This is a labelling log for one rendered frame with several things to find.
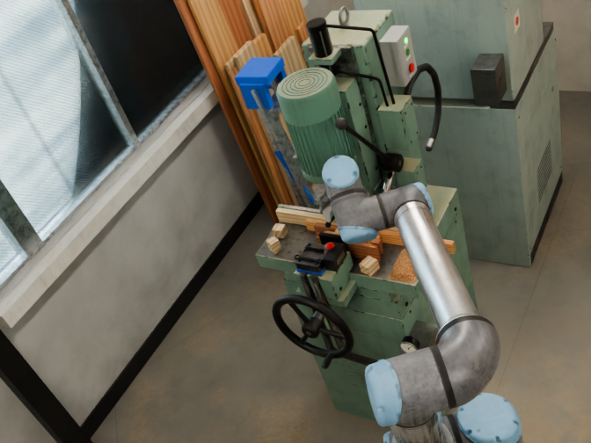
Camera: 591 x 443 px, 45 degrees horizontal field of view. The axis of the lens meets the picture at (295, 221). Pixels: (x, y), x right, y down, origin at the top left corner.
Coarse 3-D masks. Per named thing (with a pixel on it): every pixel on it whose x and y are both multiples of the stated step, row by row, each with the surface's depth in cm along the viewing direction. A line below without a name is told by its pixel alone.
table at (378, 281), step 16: (288, 224) 257; (288, 240) 250; (304, 240) 248; (256, 256) 250; (272, 256) 246; (288, 256) 244; (384, 256) 231; (352, 272) 230; (384, 272) 226; (352, 288) 229; (384, 288) 226; (400, 288) 223; (416, 288) 219; (336, 304) 228
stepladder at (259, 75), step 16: (256, 64) 300; (272, 64) 296; (240, 80) 296; (256, 80) 293; (272, 80) 293; (256, 96) 295; (272, 96) 311; (272, 112) 302; (272, 128) 304; (288, 144) 313; (288, 160) 313; (288, 176) 322; (304, 192) 323; (320, 192) 331
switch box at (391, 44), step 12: (384, 36) 219; (396, 36) 217; (408, 36) 220; (384, 48) 218; (396, 48) 216; (384, 60) 221; (396, 60) 219; (408, 60) 223; (396, 72) 222; (408, 72) 224; (396, 84) 225
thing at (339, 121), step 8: (336, 120) 198; (344, 120) 197; (344, 128) 198; (352, 128) 203; (360, 136) 208; (368, 144) 213; (376, 152) 219; (384, 160) 229; (392, 160) 227; (400, 160) 229; (384, 168) 230; (392, 168) 228; (400, 168) 230
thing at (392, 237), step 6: (306, 222) 249; (312, 222) 247; (324, 222) 246; (336, 222) 244; (312, 228) 249; (384, 234) 233; (390, 234) 232; (396, 234) 232; (384, 240) 235; (390, 240) 234; (396, 240) 232; (402, 240) 231; (444, 240) 224; (450, 246) 222; (450, 252) 224
